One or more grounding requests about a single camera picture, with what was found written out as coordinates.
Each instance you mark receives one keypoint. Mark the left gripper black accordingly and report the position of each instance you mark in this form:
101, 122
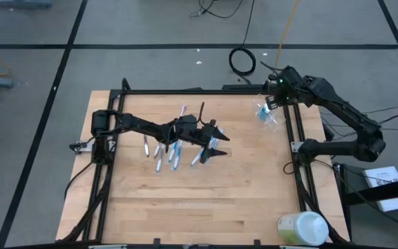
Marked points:
206, 136

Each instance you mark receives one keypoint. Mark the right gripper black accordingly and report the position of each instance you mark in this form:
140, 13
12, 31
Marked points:
282, 94

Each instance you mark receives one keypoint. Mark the blue toothbrush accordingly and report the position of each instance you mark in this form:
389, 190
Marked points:
177, 157
172, 152
214, 143
197, 157

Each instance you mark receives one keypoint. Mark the blue toothpaste tube white cap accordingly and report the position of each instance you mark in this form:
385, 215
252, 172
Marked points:
263, 112

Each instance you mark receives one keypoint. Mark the purple toothbrush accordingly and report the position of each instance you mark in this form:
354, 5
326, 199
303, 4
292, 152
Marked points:
160, 162
157, 150
182, 110

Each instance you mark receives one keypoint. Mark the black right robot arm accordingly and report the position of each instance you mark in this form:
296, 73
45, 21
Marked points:
340, 107

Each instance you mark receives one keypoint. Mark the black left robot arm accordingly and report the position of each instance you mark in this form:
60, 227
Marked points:
140, 125

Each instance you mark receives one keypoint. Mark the clear acrylic organizer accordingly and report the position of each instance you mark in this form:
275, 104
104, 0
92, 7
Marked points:
276, 122

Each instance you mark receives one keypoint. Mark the wipes canister white lid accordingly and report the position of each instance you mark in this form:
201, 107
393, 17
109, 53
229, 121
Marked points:
302, 228

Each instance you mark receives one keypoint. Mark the black side stand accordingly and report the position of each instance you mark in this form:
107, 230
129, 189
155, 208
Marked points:
375, 193

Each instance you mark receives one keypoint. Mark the white booklet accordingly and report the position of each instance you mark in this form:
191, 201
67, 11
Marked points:
387, 188

